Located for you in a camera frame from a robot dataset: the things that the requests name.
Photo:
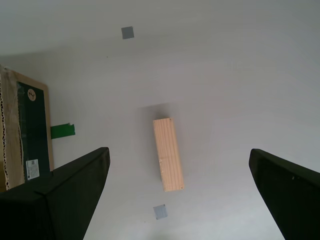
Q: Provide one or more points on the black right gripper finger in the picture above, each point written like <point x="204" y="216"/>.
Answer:
<point x="295" y="200"/>
<point x="50" y="212"/>

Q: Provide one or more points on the light wooden block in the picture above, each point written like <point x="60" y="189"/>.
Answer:
<point x="168" y="155"/>

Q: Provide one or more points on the open cardboard box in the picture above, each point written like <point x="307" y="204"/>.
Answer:
<point x="32" y="125"/>

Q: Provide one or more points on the green tape strip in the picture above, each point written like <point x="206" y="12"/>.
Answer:
<point x="62" y="131"/>

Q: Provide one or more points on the grey tape square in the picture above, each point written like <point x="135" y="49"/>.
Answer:
<point x="127" y="32"/>
<point x="160" y="212"/>

